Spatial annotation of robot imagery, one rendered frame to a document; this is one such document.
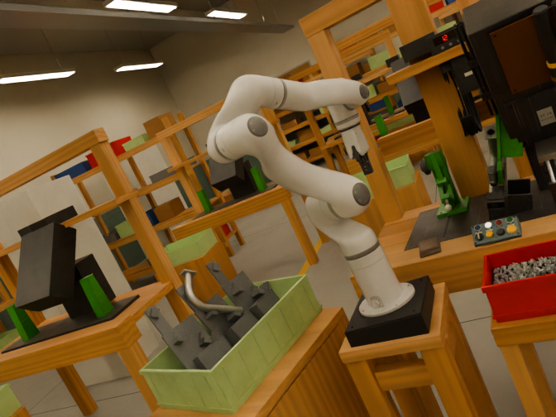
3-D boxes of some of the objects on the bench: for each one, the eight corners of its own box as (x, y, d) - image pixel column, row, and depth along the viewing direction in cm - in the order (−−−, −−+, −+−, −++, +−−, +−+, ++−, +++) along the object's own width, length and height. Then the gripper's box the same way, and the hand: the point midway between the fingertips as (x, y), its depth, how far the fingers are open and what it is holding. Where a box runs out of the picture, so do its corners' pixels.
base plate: (777, 165, 134) (775, 159, 134) (405, 255, 190) (403, 250, 190) (721, 132, 169) (719, 127, 169) (421, 216, 225) (419, 212, 225)
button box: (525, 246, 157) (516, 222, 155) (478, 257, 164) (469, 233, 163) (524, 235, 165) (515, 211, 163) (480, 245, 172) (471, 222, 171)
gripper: (352, 124, 152) (374, 176, 155) (364, 115, 165) (384, 164, 168) (332, 133, 156) (353, 183, 159) (345, 123, 169) (365, 170, 172)
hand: (366, 168), depth 163 cm, fingers closed
